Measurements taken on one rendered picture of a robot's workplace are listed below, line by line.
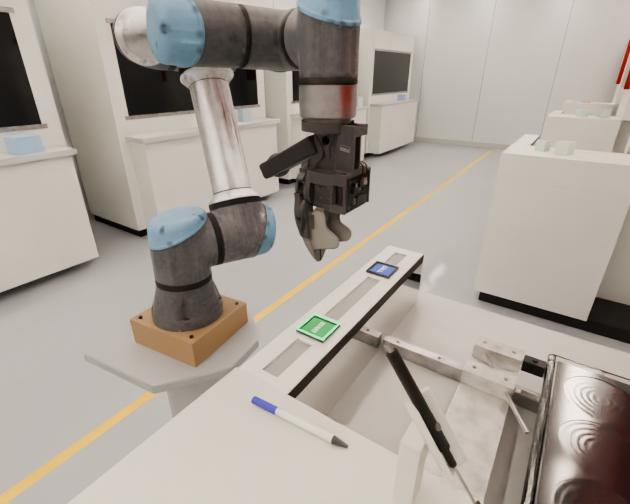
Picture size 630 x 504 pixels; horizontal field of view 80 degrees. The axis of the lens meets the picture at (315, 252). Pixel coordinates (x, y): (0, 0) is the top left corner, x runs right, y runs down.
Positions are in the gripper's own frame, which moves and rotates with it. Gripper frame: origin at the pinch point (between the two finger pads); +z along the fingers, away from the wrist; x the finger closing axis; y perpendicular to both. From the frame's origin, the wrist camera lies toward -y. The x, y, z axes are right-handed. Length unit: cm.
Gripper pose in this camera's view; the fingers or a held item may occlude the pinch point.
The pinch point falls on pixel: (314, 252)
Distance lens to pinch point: 59.8
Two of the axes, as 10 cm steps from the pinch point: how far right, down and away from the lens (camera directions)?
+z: 0.0, 9.0, 4.3
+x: 5.6, -3.5, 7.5
